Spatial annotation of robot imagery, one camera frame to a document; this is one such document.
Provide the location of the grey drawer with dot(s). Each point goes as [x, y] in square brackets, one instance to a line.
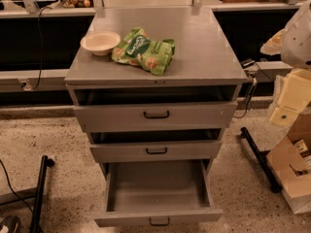
[118, 110]
[155, 145]
[157, 193]

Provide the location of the black left stand leg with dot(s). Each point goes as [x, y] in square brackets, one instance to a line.
[46, 162]

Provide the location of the white bowl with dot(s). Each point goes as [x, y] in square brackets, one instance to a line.
[100, 43]

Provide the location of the grey bottom drawer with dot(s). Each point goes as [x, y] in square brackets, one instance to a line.
[157, 193]

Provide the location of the cardboard box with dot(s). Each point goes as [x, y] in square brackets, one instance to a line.
[290, 168]

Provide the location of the black right stand leg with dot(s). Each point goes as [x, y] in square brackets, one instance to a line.
[261, 158]

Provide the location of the grey top drawer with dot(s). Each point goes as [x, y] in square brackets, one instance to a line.
[118, 110]

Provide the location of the black stand leg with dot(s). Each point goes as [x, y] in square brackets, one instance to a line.
[261, 158]
[46, 162]

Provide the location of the green chip bag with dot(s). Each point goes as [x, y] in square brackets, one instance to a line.
[139, 50]

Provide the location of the grey middle drawer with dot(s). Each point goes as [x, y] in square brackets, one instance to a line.
[155, 145]

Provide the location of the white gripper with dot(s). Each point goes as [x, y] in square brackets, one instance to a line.
[297, 46]

